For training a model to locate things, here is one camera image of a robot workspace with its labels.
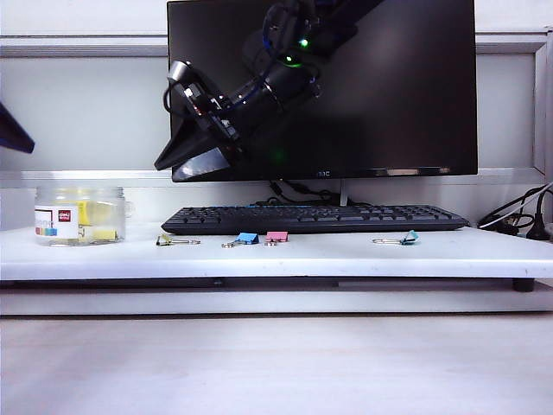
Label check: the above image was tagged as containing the white desk riser board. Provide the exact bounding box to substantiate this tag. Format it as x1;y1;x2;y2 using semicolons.
0;224;553;282

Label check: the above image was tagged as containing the white cable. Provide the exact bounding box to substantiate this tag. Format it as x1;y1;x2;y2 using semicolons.
478;188;553;229

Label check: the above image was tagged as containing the thin black monitor cable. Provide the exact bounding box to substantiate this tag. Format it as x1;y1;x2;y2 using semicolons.
254;181;346;207

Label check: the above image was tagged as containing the shiny silver partition rail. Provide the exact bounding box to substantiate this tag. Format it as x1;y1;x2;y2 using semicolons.
0;170;546;189

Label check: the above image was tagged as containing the gray aluminium partition rail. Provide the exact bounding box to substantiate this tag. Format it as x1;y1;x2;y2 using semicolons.
0;34;553;60

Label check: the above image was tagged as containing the clear plastic jar with label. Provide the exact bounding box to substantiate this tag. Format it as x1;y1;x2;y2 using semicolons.
34;185;127;248

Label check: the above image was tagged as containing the blue binder clip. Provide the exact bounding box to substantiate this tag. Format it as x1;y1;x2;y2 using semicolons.
221;232;261;250

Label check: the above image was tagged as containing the small yellow binder clip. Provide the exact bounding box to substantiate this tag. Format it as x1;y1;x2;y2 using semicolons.
155;234;203;248

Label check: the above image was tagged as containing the black power plug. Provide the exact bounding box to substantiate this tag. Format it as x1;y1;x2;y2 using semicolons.
525;189;553;241

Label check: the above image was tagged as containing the black computer monitor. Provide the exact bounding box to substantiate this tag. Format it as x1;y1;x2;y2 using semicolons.
166;0;479;184

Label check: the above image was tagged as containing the teal binder clip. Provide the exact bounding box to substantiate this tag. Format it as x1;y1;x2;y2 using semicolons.
371;230;419;247

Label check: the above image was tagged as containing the black computer keyboard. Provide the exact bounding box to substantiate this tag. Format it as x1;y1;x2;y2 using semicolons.
160;204;471;237

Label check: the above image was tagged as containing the aluminium partition post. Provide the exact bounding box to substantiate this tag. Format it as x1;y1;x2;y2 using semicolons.
531;28;553;177

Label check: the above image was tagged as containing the thick black power cable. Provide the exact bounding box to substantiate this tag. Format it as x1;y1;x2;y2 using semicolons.
477;183;553;237

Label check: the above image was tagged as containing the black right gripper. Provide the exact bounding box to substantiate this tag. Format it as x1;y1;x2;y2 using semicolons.
154;86;269;179

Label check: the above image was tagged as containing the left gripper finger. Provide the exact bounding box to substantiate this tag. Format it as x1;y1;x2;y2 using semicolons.
0;101;35;155

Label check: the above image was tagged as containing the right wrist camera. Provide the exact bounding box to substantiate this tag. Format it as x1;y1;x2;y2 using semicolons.
166;60;213;126

